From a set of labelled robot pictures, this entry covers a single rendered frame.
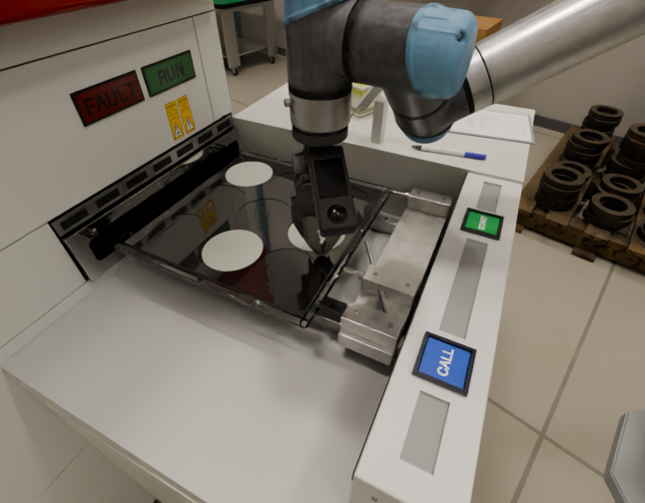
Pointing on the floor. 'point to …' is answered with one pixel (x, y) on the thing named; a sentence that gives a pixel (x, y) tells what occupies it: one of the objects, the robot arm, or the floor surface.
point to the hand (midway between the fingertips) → (322, 251)
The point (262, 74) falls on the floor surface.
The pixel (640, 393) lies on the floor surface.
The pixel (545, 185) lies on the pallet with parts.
